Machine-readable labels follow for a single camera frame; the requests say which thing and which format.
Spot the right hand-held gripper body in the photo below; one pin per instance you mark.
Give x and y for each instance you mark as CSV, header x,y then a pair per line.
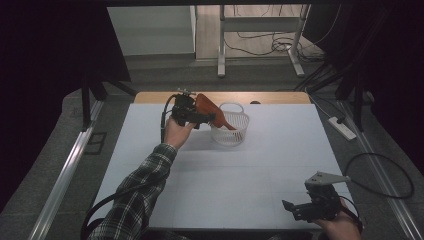
x,y
323,203

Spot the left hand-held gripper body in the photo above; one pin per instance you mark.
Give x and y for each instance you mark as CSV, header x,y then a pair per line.
x,y
185,108

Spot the brown wooden hairbrush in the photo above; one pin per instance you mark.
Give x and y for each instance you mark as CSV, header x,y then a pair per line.
x,y
208,105

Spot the white plastic basket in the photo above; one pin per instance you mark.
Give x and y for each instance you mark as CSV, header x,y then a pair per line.
x,y
231,135

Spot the person's left hand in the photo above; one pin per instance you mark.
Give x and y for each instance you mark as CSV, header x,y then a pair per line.
x,y
176,135

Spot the person's right hand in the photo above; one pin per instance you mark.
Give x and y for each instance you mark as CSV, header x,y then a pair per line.
x,y
343,226

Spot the wooden table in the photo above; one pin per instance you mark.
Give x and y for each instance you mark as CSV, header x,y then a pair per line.
x,y
153,97

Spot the white foam board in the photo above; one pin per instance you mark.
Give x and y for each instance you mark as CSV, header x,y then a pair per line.
x,y
233,180

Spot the white power strip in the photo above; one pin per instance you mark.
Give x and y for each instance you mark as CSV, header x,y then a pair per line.
x,y
343,130

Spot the white cabinet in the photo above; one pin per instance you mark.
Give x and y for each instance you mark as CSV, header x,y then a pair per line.
x,y
153,31

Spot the black plug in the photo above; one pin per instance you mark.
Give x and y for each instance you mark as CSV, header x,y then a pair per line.
x,y
340,120

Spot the black metal stand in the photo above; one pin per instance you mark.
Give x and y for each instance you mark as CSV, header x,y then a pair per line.
x,y
358,106
87,100

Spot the dark curtain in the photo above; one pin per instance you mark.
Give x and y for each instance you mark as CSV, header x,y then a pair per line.
x,y
40,83
393,66

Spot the aluminium rail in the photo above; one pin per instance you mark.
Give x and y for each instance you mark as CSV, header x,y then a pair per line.
x,y
383,176
63,180

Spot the white metal desk frame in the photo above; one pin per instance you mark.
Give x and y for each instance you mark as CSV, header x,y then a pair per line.
x,y
258,24

